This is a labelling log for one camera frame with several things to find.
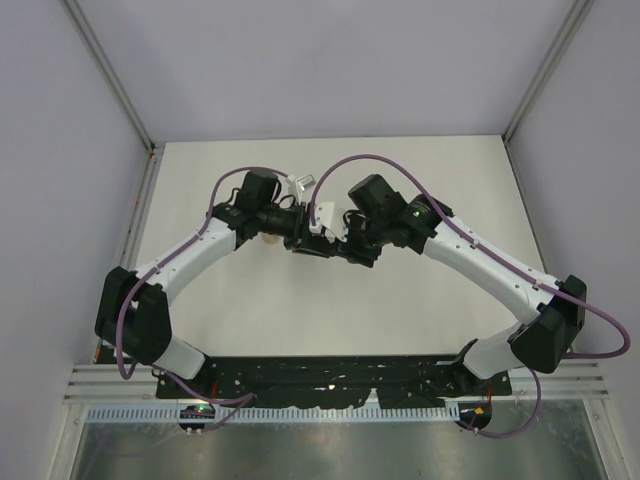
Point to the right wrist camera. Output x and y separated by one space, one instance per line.
327 220

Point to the clear pill bottle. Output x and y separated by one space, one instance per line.
270 238

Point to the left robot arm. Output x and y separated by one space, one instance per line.
134 309

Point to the left aluminium frame post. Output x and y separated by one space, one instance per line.
99 56

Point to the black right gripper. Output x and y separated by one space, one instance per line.
353 253

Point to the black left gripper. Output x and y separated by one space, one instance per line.
308 242

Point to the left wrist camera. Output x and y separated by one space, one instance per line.
301 187

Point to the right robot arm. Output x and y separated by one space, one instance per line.
547 315

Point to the white slotted cable duct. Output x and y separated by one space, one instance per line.
184 413

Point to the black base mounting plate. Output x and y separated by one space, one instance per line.
342 382

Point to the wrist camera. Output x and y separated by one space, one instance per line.
327 220
301 187

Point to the aluminium frame corner post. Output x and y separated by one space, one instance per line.
561 40

